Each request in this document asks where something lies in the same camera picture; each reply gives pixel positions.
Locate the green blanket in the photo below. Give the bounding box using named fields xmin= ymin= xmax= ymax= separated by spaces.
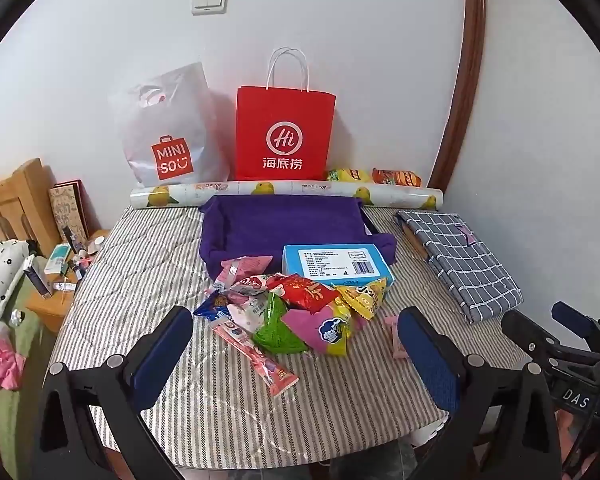
xmin=0 ymin=280 xmax=56 ymax=461

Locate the white light switch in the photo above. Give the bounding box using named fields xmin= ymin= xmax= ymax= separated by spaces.
xmin=191 ymin=0 xmax=229 ymax=16

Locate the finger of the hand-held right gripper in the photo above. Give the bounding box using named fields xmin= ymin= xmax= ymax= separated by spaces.
xmin=501 ymin=310 xmax=581 ymax=376
xmin=551 ymin=301 xmax=600 ymax=356

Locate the pink and yellow chip bag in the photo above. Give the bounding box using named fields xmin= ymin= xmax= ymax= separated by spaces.
xmin=282 ymin=305 xmax=353 ymax=356

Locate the grey checked fabric cover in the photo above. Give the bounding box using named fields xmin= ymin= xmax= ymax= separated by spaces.
xmin=394 ymin=210 xmax=523 ymax=325

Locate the dark blue small box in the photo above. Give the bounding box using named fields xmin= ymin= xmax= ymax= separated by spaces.
xmin=24 ymin=255 xmax=51 ymax=297

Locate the teal small box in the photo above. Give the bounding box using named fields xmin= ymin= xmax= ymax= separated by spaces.
xmin=47 ymin=243 xmax=73 ymax=276

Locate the long pink stick packet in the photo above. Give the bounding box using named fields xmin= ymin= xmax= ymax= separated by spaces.
xmin=212 ymin=320 xmax=299 ymax=398

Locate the lemon print paper roll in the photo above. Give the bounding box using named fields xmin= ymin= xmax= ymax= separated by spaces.
xmin=130 ymin=180 xmax=446 ymax=209

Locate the small blue snack packet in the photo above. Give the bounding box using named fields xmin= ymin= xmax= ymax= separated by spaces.
xmin=193 ymin=292 xmax=231 ymax=321

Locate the red paper bag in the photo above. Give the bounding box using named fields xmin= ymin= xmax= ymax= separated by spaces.
xmin=235 ymin=47 xmax=337 ymax=182

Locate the wooden headboard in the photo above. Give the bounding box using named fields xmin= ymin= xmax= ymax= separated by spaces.
xmin=0 ymin=157 xmax=61 ymax=256

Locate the pink red snack packet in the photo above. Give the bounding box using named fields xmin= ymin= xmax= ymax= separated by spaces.
xmin=230 ymin=277 xmax=268 ymax=297

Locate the brown patterned box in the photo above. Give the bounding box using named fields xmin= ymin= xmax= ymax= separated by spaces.
xmin=48 ymin=180 xmax=88 ymax=246

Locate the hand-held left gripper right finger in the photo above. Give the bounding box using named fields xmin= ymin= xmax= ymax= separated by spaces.
xmin=397 ymin=306 xmax=563 ymax=480

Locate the yellow snack bag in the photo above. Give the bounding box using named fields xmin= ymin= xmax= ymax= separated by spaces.
xmin=327 ymin=167 xmax=373 ymax=183

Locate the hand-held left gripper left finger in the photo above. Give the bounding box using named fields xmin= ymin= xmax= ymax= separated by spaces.
xmin=30 ymin=305 xmax=194 ymax=480

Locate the black spotted white pillow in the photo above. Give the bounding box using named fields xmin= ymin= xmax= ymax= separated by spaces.
xmin=0 ymin=240 xmax=31 ymax=321

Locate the striped quilted table cover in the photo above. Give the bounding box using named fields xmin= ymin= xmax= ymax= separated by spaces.
xmin=45 ymin=205 xmax=531 ymax=461

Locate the white plastic shopping bag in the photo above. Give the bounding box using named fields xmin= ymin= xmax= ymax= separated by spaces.
xmin=107 ymin=62 xmax=231 ymax=187

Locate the brown wooden door frame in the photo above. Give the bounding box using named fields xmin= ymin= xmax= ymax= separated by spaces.
xmin=427 ymin=0 xmax=487 ymax=196

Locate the green snack packet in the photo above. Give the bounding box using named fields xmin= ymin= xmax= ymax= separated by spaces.
xmin=252 ymin=292 xmax=308 ymax=356

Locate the wooden nightstand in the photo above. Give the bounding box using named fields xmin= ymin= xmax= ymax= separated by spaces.
xmin=27 ymin=230 xmax=111 ymax=333

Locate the pale pink snack packet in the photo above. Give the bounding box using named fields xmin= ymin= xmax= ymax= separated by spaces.
xmin=225 ymin=300 xmax=268 ymax=333

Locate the small pink candy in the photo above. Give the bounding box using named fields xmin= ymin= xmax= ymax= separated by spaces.
xmin=384 ymin=314 xmax=408 ymax=359

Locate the yellow snack packet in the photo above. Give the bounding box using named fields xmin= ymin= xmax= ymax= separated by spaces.
xmin=335 ymin=280 xmax=388 ymax=328

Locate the purple fabric basket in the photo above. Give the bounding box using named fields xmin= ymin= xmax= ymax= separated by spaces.
xmin=198 ymin=195 xmax=398 ymax=281

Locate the orange snack bag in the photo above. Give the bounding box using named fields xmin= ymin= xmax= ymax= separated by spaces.
xmin=371 ymin=167 xmax=423 ymax=187

